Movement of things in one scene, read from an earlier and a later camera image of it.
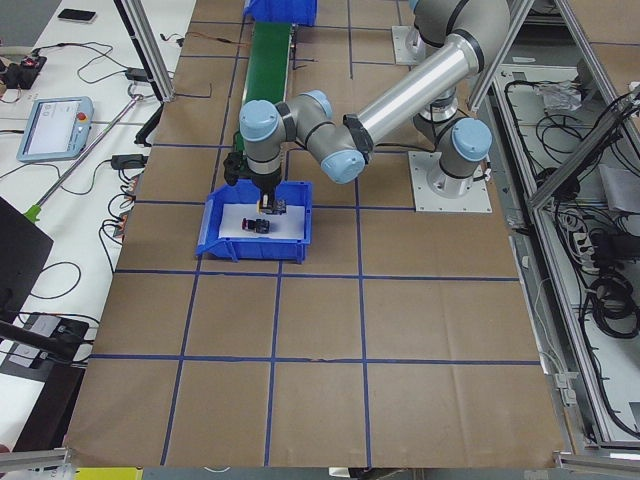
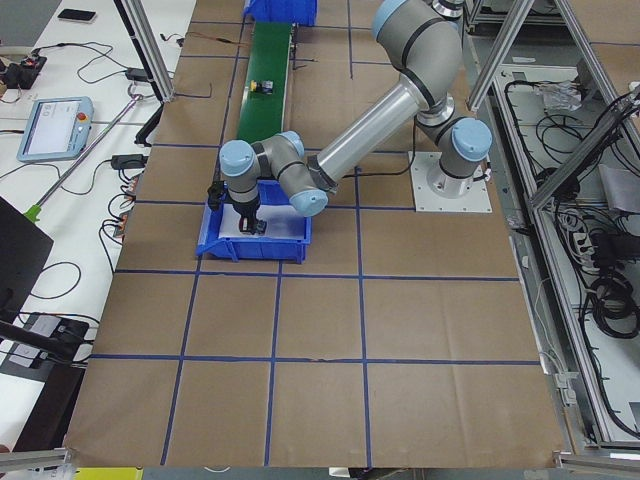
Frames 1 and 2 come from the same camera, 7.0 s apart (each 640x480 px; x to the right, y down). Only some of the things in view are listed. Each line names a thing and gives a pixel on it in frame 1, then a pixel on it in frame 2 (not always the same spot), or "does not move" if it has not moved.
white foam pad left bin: x=288 y=225 does not move
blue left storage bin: x=234 y=249 does not move
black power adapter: x=136 y=74 does not move
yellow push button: x=268 y=205 -> x=264 y=86
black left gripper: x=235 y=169 -> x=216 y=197
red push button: x=258 y=225 does not move
